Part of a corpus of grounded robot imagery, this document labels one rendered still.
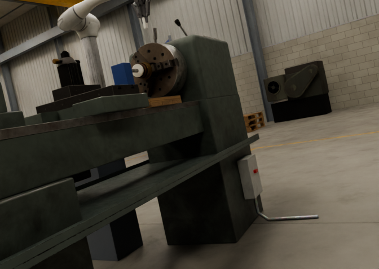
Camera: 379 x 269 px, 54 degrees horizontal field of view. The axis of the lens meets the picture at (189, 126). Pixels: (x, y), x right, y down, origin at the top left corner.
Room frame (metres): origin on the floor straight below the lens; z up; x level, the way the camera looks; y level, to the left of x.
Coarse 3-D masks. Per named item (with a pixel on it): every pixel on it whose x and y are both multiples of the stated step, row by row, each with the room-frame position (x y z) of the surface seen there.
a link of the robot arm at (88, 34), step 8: (88, 16) 2.55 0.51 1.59; (88, 24) 2.55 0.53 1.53; (96, 24) 2.62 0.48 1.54; (80, 32) 2.57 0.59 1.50; (88, 32) 2.56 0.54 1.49; (96, 32) 2.61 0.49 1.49; (88, 40) 2.58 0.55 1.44; (88, 48) 2.58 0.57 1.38; (96, 48) 2.60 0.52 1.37; (88, 56) 2.58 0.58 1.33; (96, 56) 2.59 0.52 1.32; (88, 64) 2.59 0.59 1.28; (96, 64) 2.58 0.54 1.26; (96, 72) 2.58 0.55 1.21; (96, 80) 2.58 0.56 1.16; (104, 80) 2.62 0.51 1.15
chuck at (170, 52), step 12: (144, 48) 2.13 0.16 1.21; (156, 48) 2.09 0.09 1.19; (168, 48) 2.06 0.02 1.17; (132, 60) 2.17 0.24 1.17; (156, 60) 2.10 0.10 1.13; (180, 60) 2.10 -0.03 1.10; (168, 72) 2.08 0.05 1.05; (180, 72) 2.09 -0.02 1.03; (156, 84) 2.12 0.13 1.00; (168, 84) 2.08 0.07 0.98; (180, 84) 2.14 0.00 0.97; (156, 96) 2.12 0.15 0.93
